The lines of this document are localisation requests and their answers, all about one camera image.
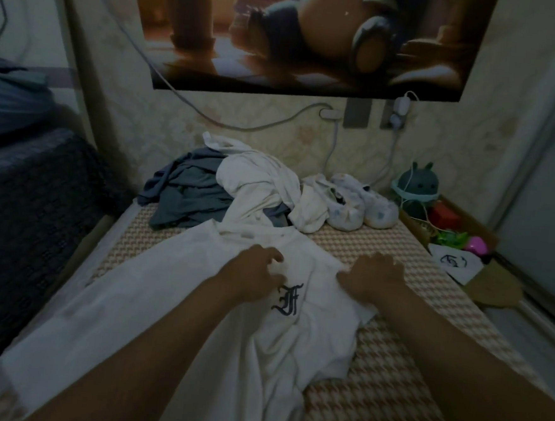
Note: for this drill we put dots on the person's right hand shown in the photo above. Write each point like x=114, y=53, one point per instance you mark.
x=377, y=277

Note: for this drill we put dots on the person's left hand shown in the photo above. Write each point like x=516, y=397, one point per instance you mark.
x=249, y=274

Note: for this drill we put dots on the white printed slipper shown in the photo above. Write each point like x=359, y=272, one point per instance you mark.
x=339, y=208
x=377, y=207

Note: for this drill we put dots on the pile of grey-blue clothes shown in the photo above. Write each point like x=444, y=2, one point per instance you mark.
x=184, y=192

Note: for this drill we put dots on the white T-shirt with letter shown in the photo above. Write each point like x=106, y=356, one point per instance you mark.
x=138, y=312

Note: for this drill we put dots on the person's right forearm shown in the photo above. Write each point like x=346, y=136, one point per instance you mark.
x=465, y=373

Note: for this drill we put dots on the person's left forearm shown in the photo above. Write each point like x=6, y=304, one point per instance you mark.
x=144, y=360

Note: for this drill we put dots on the white printed card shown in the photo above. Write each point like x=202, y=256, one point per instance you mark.
x=454, y=263

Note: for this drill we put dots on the green toy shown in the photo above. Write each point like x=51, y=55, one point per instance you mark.
x=451, y=239

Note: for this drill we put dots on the red toy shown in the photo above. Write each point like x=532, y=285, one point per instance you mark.
x=445, y=217

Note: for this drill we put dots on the teal round bunny lamp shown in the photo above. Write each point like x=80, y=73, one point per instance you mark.
x=417, y=185

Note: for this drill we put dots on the pink ball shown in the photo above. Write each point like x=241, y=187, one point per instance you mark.
x=476, y=247

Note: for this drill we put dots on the wooden bedside tray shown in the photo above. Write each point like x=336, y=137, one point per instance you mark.
x=499, y=290

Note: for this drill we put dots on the white charger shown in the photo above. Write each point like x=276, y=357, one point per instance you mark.
x=401, y=110

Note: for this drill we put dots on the grey sliding door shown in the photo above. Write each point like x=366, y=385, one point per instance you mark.
x=542, y=217

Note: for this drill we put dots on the dark patterned bed cover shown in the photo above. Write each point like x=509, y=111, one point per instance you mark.
x=30, y=229

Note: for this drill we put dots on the grey-green pillow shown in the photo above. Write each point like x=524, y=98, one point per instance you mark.
x=10, y=104

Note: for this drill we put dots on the grey wall socket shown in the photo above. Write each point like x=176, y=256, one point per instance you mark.
x=357, y=113

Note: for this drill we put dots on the white wall plug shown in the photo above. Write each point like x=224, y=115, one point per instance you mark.
x=331, y=114

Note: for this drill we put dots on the cartoon bear wall poster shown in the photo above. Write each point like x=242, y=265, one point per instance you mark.
x=300, y=29

